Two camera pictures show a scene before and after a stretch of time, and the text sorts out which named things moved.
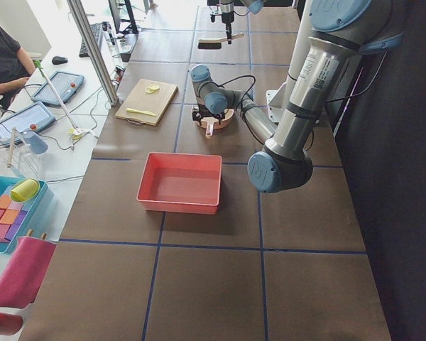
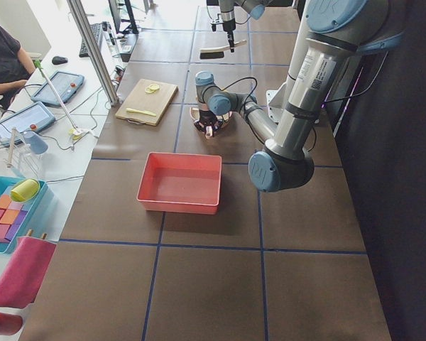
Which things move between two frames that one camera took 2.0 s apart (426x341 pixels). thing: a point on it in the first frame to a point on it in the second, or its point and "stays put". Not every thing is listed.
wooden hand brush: x=215 y=43 to x=217 y=52
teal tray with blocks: x=5 y=217 stays put
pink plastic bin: x=181 y=182 stays put
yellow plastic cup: x=25 y=190 stays put
